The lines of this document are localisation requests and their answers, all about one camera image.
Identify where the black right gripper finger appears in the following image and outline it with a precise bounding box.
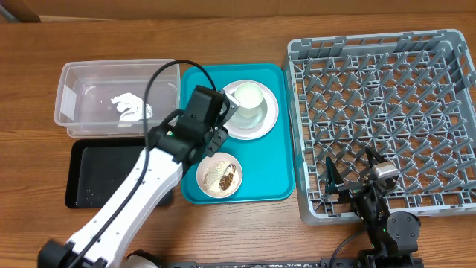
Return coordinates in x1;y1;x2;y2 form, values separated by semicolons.
365;146;387;166
325;156;344;194

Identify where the cream plastic cup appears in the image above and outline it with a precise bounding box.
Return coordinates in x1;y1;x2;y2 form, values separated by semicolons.
234;82;263;118

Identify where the white tissue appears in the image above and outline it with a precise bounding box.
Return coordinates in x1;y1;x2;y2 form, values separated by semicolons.
111;92;153;122

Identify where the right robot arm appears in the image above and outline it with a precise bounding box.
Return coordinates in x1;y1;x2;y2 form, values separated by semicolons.
325;147;424;267

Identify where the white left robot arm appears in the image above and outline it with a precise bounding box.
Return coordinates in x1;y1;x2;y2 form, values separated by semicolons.
37;86;239;267

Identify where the grey dishwasher rack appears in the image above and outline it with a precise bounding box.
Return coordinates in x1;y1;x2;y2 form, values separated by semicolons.
283;29;475;226

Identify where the grey-white bowl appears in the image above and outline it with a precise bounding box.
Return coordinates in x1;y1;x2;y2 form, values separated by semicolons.
230;100;268;129

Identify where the pink round plate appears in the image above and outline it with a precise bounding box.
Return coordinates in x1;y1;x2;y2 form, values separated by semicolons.
224;80;279;140

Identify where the teal plastic tray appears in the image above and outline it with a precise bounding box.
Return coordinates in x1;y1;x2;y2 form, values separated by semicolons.
181;63;295;205

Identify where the clear plastic bin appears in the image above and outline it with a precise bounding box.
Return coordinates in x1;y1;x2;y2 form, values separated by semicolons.
54;59;181;138

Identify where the black tray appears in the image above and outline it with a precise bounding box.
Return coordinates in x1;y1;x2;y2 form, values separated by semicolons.
65;136;174;209

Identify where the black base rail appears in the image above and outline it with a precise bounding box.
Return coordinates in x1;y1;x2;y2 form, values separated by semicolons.
163;257;425;268

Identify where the metal frame post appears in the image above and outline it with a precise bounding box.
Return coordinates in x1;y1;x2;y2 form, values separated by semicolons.
0;5;19;23

